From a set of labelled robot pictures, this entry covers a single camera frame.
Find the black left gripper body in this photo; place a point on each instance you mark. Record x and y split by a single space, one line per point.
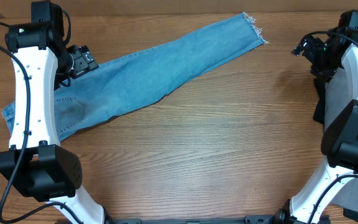
76 64

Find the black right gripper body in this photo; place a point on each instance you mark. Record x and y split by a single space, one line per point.
305 50

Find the light blue denim jeans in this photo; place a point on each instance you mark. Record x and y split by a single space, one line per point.
137 80

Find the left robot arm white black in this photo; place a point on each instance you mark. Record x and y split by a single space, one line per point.
35 164

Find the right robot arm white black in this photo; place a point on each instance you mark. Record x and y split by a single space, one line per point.
308 205

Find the black garment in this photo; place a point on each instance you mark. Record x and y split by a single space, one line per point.
319 110

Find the grey folded garment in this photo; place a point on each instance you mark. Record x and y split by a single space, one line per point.
340 144

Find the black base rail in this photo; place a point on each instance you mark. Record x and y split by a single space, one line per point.
248 219

